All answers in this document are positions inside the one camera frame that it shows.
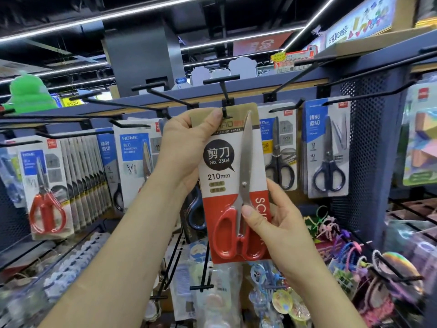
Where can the person's right hand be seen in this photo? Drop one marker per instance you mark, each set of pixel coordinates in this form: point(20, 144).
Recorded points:
point(286, 232)

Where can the person's left hand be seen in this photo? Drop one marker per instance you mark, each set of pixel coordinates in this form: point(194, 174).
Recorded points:
point(177, 150)

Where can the person's left thumb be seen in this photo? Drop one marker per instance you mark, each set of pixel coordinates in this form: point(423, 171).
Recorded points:
point(210, 121)

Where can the person's right thumb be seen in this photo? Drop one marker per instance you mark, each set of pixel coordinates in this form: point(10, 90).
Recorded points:
point(254, 215)

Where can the person's right forearm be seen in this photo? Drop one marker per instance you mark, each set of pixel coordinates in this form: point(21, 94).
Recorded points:
point(324, 297)

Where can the person's left forearm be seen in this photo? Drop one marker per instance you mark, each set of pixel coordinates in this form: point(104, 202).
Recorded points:
point(119, 252)

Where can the black display hook with crossbar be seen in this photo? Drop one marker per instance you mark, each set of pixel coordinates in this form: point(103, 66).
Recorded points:
point(222, 85)

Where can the white cloud-shaped cutouts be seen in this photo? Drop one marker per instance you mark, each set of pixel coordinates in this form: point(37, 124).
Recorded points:
point(225, 71)

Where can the black metal display hook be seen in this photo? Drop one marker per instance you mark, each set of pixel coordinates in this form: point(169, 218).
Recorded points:
point(44, 120)
point(399, 268)
point(297, 76)
point(119, 104)
point(365, 96)
point(286, 105)
point(375, 69)
point(20, 143)
point(131, 124)
point(164, 92)
point(204, 266)

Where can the cartoon sticker packets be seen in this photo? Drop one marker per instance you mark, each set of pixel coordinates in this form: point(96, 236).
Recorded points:
point(269, 297)

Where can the white scissors package blue label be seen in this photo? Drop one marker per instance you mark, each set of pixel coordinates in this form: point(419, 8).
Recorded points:
point(133, 160)

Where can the dark square pillar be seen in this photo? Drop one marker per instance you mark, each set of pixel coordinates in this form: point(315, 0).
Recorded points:
point(143, 61)

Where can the red hanging banner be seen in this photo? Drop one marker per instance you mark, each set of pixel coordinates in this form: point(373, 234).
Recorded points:
point(261, 44)

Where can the yellow and red shop sign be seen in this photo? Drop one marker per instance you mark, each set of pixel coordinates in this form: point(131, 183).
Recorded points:
point(293, 58)

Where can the dark blue perforated rack panel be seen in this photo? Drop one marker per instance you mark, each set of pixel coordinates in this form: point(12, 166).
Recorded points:
point(368, 160)

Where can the row of hanging scissors packages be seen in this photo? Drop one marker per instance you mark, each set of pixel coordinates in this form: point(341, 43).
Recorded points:
point(85, 181)

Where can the holographic round pouch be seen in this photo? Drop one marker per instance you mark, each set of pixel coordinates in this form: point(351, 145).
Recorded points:
point(399, 269)

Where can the colourful illuminated sign board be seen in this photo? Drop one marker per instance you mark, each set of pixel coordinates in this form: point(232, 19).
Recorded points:
point(358, 23)

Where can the green plush toy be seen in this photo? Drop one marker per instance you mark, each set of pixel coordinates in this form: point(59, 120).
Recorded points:
point(29, 95)

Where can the pastel block toy package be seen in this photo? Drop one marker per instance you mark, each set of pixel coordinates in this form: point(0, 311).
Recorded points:
point(421, 140)

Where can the clear packets of white items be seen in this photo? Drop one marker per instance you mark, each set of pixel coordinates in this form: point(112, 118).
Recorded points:
point(61, 269)

